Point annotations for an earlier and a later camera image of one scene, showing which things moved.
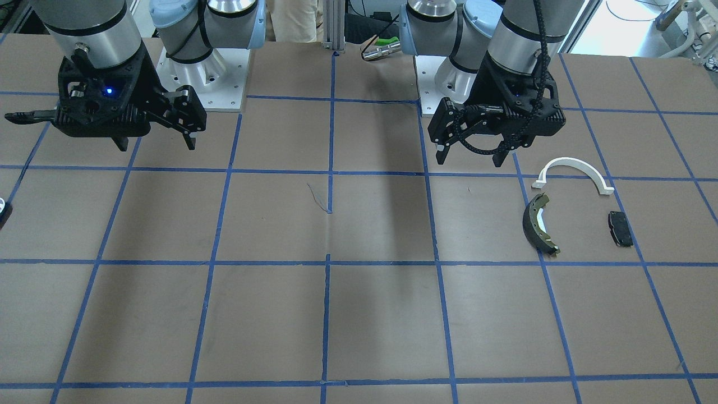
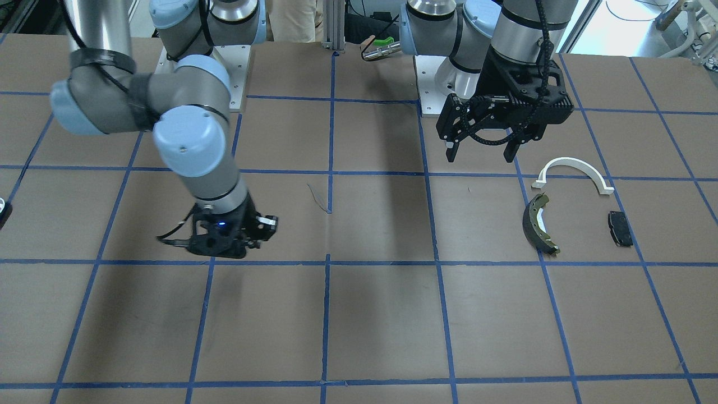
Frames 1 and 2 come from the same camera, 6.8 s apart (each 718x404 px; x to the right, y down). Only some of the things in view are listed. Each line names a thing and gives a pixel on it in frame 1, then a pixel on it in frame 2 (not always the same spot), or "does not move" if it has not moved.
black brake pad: [620, 227] does not move
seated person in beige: [293, 21] does not move
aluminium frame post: [334, 22] does not move
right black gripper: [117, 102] → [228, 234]
